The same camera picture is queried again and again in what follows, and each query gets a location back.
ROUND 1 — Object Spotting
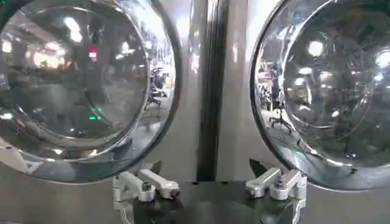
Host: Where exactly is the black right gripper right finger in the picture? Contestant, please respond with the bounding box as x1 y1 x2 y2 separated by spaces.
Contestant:
245 158 308 224

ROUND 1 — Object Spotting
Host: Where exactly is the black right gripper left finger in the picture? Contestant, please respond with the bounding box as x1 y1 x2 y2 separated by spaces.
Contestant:
112 160 181 224

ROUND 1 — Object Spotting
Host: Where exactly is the round glass dryer door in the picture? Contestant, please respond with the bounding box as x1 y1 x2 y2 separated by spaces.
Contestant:
0 0 183 184
249 0 390 192

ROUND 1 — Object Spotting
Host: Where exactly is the grey dryer with round door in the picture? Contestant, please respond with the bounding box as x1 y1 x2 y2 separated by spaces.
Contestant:
218 0 390 224
0 0 211 224

